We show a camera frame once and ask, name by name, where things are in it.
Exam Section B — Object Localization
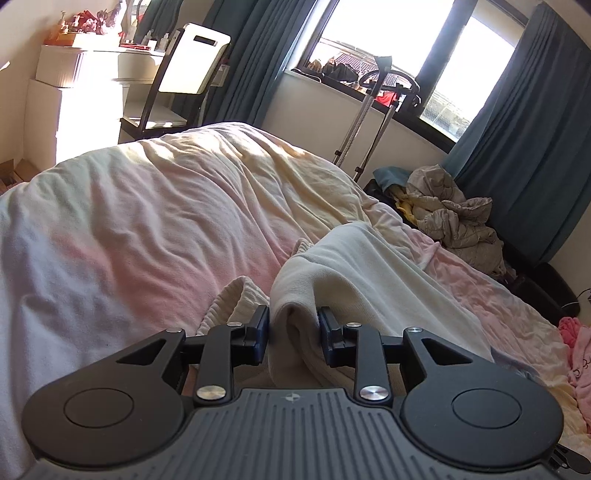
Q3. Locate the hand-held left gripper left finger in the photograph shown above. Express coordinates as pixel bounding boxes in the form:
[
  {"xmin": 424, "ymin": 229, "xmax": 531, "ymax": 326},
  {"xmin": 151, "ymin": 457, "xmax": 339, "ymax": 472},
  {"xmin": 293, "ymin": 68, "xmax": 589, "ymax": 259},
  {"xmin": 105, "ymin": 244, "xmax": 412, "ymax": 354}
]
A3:
[{"xmin": 115, "ymin": 305, "xmax": 271, "ymax": 409}]

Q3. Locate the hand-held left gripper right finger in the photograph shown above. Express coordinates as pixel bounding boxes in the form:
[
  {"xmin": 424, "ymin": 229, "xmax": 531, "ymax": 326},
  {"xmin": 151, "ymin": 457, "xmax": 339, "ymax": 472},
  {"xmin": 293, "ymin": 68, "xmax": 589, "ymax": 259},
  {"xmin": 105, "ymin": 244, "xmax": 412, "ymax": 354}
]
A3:
[{"xmin": 318, "ymin": 306, "xmax": 481, "ymax": 403}]

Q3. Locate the white towel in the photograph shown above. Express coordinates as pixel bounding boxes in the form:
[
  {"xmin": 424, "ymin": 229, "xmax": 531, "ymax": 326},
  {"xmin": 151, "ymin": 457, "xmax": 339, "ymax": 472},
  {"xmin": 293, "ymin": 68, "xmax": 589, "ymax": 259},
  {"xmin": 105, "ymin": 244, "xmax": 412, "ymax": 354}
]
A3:
[{"xmin": 196, "ymin": 222, "xmax": 497, "ymax": 393}]

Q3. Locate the yellow cloth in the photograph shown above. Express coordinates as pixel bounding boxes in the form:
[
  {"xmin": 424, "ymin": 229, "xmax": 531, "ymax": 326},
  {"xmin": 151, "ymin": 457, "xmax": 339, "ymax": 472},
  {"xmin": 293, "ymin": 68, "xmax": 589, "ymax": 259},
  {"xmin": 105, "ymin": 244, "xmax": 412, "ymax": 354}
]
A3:
[{"xmin": 397, "ymin": 194, "xmax": 426, "ymax": 222}]

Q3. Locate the bed with pink-cream duvet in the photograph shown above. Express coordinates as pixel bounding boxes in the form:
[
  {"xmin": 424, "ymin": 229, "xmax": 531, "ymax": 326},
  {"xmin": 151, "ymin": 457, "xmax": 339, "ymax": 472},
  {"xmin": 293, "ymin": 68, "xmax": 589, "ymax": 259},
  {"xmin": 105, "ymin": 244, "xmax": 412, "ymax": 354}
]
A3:
[{"xmin": 0, "ymin": 121, "xmax": 591, "ymax": 480}]

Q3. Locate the teal cloth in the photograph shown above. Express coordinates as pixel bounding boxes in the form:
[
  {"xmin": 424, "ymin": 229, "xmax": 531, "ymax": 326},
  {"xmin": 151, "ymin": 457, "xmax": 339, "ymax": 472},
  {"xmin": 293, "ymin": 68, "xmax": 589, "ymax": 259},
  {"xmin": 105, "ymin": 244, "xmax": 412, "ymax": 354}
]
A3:
[{"xmin": 373, "ymin": 166, "xmax": 414, "ymax": 190}]

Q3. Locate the beige quilted jacket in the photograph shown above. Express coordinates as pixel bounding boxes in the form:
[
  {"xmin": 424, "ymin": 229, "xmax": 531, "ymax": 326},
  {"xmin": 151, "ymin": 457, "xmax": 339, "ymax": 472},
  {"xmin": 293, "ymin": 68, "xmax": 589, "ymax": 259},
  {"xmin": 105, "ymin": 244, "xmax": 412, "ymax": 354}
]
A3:
[{"xmin": 406, "ymin": 164, "xmax": 506, "ymax": 278}]

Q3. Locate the black bag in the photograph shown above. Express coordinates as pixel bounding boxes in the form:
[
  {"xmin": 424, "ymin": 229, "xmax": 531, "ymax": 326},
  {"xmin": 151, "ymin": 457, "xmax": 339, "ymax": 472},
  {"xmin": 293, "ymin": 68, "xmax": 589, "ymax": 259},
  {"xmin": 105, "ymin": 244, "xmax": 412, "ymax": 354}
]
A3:
[{"xmin": 508, "ymin": 263, "xmax": 578, "ymax": 324}]

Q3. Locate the pink cloth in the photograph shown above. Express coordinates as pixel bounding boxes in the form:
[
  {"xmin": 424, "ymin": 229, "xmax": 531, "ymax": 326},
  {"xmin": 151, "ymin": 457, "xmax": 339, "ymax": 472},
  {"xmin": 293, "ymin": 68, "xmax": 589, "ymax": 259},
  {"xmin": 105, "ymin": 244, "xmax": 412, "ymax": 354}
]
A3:
[{"xmin": 558, "ymin": 316, "xmax": 591, "ymax": 393}]

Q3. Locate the teal curtain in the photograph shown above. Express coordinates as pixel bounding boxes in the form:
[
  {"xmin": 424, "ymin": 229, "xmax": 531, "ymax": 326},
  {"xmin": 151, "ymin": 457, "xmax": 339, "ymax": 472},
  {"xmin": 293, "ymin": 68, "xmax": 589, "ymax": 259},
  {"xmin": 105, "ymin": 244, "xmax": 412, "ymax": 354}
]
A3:
[
  {"xmin": 441, "ymin": 0, "xmax": 591, "ymax": 268},
  {"xmin": 201, "ymin": 0, "xmax": 326, "ymax": 134}
]

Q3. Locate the white chair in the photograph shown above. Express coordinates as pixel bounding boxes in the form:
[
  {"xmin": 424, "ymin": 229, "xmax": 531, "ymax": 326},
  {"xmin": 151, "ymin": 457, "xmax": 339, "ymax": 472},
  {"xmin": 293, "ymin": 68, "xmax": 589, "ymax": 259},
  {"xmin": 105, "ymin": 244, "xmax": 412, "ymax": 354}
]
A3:
[{"xmin": 119, "ymin": 23, "xmax": 232, "ymax": 144}]

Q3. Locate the cardboard box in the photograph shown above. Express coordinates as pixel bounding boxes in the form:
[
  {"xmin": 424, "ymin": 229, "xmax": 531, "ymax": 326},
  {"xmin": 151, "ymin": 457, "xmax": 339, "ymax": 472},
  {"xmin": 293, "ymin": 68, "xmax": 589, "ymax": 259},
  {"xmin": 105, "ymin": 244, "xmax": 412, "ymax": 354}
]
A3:
[{"xmin": 0, "ymin": 159, "xmax": 38, "ymax": 195}]

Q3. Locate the white cabinet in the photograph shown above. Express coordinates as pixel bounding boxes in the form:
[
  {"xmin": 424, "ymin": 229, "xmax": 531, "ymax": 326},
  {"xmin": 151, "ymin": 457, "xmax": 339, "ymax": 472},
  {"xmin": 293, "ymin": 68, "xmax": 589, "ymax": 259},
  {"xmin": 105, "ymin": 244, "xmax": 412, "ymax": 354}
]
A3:
[{"xmin": 27, "ymin": 78, "xmax": 93, "ymax": 167}]

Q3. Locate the white desk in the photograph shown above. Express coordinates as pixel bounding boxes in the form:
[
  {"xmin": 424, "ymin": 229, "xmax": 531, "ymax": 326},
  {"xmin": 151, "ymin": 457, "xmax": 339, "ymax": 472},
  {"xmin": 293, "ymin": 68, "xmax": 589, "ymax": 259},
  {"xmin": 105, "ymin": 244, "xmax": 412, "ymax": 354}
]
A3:
[{"xmin": 85, "ymin": 44, "xmax": 168, "ymax": 130}]

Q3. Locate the black framed window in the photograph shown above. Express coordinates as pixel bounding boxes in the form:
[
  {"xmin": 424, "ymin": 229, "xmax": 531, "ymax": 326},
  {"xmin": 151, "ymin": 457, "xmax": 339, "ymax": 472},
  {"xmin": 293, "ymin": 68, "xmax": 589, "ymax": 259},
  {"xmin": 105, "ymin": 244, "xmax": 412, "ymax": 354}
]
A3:
[{"xmin": 286, "ymin": 0, "xmax": 529, "ymax": 153}]

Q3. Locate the white storage box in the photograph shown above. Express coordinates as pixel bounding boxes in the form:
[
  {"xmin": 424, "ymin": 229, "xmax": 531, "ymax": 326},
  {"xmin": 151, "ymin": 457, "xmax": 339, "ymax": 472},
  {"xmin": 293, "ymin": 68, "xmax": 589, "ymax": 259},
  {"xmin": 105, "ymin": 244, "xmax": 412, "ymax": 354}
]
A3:
[{"xmin": 36, "ymin": 45, "xmax": 89, "ymax": 88}]

